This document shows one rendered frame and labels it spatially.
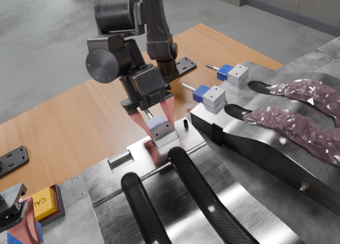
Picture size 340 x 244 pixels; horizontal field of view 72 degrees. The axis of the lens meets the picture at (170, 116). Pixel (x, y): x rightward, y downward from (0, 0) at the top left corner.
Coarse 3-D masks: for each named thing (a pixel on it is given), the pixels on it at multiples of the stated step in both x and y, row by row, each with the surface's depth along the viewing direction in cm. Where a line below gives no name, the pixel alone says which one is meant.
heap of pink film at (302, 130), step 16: (304, 80) 54; (288, 96) 54; (304, 96) 52; (320, 96) 49; (336, 96) 51; (256, 112) 53; (272, 112) 50; (288, 112) 48; (336, 112) 49; (272, 128) 49; (288, 128) 46; (304, 128) 45; (320, 128) 47; (336, 128) 47; (304, 144) 45; (320, 144) 44; (336, 144) 44; (336, 160) 43
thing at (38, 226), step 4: (36, 224) 40; (40, 224) 41; (36, 228) 39; (40, 228) 40; (40, 232) 40; (8, 236) 38; (12, 236) 38; (40, 236) 39; (8, 240) 37; (12, 240) 37; (16, 240) 37; (40, 240) 38
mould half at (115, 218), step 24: (144, 144) 52; (168, 144) 51; (192, 144) 50; (96, 168) 50; (144, 168) 48; (168, 168) 48; (216, 168) 46; (96, 192) 46; (120, 192) 46; (168, 192) 45; (216, 192) 43; (240, 192) 42; (96, 216) 44; (120, 216) 43; (168, 216) 42; (192, 216) 41; (240, 216) 38; (264, 216) 36; (120, 240) 40; (192, 240) 37; (216, 240) 36; (264, 240) 33; (288, 240) 32
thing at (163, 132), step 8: (152, 120) 55; (160, 120) 54; (168, 120) 52; (152, 128) 53; (160, 128) 51; (168, 128) 51; (152, 136) 50; (160, 136) 50; (168, 136) 50; (176, 136) 51; (160, 144) 50
